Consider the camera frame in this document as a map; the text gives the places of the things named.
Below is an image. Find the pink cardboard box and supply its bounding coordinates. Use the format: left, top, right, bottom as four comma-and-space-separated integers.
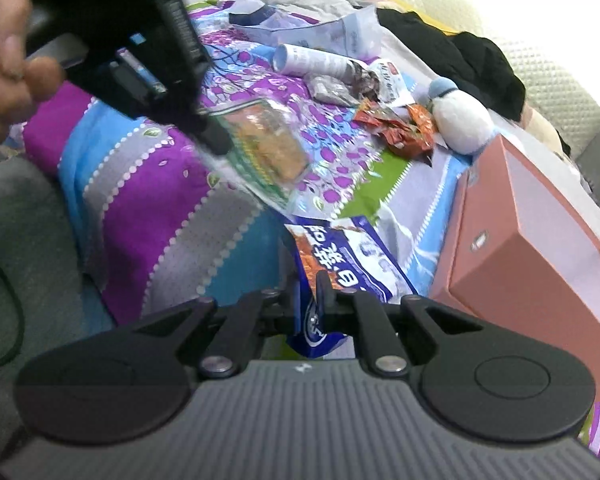
429, 136, 600, 399

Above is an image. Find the green clear snack packet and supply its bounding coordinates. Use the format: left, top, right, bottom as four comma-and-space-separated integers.
202, 99, 310, 214

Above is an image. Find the silver foil snack packet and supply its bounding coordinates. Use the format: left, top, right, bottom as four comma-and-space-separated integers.
303, 74, 360, 107

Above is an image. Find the translucent plastic bag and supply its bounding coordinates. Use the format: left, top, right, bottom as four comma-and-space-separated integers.
228, 4, 382, 61

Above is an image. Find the white red snack packet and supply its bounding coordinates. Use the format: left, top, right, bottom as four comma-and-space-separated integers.
370, 58, 416, 108

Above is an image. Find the yellow pillow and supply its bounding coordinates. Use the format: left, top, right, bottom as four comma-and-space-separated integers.
388, 0, 457, 36

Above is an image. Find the blue white snack bag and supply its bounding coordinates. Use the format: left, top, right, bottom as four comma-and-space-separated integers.
285, 216, 416, 359

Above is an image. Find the cream quilted headboard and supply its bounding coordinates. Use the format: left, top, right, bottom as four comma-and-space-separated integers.
402, 0, 600, 151

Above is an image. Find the beige pink pillow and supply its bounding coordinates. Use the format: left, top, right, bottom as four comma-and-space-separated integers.
519, 103, 569, 160

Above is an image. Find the person's left hand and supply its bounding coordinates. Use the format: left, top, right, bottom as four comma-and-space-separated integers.
0, 0, 65, 144

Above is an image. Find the white plush toy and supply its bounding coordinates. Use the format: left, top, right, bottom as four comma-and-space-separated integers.
428, 77, 495, 155

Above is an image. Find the white cylindrical tube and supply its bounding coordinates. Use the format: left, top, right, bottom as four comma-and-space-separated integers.
272, 44, 368, 84

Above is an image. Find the orange snack packet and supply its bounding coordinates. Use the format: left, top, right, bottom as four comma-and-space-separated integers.
406, 103, 437, 140

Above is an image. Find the black clothing pile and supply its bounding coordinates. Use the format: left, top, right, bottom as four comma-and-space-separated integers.
377, 9, 526, 122

